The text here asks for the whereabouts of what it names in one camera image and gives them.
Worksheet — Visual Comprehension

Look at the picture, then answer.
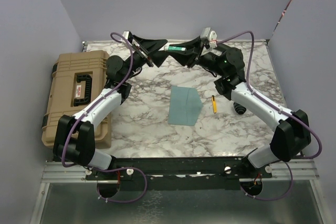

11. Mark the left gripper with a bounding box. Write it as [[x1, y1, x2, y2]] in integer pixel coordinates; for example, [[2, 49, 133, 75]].
[[122, 35, 169, 82]]

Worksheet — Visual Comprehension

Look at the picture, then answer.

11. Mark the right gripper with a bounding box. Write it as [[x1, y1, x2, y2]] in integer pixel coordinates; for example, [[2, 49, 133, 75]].
[[167, 37, 226, 77]]

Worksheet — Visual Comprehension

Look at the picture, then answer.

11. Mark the green white glue stick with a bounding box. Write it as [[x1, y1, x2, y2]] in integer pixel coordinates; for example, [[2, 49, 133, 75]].
[[164, 45, 186, 51]]

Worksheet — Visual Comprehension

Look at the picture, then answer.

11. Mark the teal envelope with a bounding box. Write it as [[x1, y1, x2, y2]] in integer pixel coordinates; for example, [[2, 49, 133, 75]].
[[168, 86, 203, 126]]

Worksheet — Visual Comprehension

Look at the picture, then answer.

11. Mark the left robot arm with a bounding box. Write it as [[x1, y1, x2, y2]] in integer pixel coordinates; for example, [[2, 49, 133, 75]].
[[53, 31, 167, 179]]

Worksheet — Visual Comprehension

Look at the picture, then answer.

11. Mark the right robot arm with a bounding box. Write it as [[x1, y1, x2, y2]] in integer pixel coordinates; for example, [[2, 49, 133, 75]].
[[163, 37, 311, 177]]

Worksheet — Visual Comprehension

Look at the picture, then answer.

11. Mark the yellow utility knife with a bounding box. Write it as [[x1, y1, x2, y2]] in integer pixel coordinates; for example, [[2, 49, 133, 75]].
[[212, 95, 217, 113]]

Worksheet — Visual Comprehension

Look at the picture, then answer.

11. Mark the tan plastic tool case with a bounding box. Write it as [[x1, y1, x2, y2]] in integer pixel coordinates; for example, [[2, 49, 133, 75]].
[[41, 50, 109, 148]]

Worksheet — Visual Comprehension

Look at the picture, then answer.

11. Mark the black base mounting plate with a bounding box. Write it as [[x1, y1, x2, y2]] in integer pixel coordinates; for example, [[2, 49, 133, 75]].
[[86, 156, 272, 191]]

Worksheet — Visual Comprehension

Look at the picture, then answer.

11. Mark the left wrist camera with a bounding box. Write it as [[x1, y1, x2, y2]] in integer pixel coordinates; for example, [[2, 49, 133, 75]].
[[123, 31, 132, 43]]

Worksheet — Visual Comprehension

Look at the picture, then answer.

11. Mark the black corrugated hose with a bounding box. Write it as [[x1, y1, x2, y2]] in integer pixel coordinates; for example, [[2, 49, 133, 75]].
[[232, 102, 248, 116]]

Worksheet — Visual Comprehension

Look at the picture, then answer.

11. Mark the aluminium frame rail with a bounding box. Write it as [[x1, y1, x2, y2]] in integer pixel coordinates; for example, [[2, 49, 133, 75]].
[[41, 159, 319, 183]]

